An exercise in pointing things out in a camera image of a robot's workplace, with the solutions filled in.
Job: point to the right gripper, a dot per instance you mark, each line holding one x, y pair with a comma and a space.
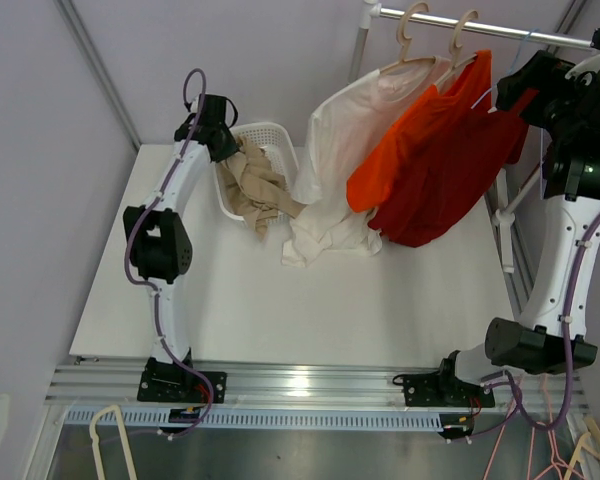
546, 74

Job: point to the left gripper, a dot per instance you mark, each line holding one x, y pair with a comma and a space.
232, 148

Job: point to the beige t shirt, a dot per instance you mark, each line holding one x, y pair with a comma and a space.
254, 190

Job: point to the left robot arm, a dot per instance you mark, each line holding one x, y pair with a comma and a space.
159, 251

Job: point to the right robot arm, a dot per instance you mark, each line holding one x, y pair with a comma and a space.
548, 337

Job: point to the dark red t shirt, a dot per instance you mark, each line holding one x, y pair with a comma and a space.
426, 200

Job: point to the white t shirt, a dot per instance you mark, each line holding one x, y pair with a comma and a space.
341, 133

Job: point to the beige hanger under orange shirt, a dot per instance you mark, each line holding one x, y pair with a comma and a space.
455, 49

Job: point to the orange t shirt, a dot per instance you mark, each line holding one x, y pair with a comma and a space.
426, 121

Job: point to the beige hanger under white shirt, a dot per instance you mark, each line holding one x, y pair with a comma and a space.
404, 59

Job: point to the beige hanger on floor right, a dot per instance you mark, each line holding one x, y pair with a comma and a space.
585, 458

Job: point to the white perforated plastic basket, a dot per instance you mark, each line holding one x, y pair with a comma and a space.
276, 143

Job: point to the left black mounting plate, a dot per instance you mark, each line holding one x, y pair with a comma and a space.
191, 391

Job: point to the black mounting plate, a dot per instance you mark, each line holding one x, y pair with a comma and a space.
436, 389
191, 391

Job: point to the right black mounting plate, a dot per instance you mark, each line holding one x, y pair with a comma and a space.
436, 389

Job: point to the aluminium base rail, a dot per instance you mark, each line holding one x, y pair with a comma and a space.
247, 385

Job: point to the white slotted cable duct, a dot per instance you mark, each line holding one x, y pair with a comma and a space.
286, 419

